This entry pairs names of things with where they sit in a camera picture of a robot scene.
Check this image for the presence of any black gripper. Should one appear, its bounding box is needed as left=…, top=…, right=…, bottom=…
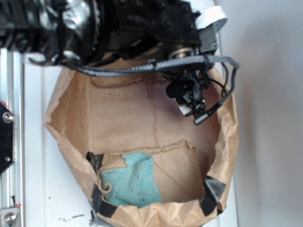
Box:
left=132, top=0, right=211, bottom=118

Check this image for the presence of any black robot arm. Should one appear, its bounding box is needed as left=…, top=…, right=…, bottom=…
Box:
left=0, top=0, right=209, bottom=118

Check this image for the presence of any brown paper bag tray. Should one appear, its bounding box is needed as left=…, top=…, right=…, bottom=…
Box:
left=45, top=68, right=239, bottom=227

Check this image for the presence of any light blue cloth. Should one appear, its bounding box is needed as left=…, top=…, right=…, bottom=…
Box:
left=100, top=152, right=163, bottom=208

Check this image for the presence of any white plastic bin lid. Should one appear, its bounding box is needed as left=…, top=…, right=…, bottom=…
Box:
left=23, top=0, right=238, bottom=227

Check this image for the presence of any grey camera module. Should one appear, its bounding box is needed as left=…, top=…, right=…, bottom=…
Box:
left=198, top=25, right=218, bottom=54

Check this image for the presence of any grey braided cable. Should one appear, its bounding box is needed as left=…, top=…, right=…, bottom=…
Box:
left=77, top=54, right=241, bottom=125

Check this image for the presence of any aluminium frame rail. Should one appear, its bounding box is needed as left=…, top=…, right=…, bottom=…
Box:
left=0, top=47, right=26, bottom=227

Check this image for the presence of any black corner bracket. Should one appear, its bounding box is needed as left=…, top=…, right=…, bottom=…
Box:
left=0, top=103, right=15, bottom=175

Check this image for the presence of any silver lower bracket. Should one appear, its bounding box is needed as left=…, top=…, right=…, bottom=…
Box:
left=0, top=208, right=20, bottom=227

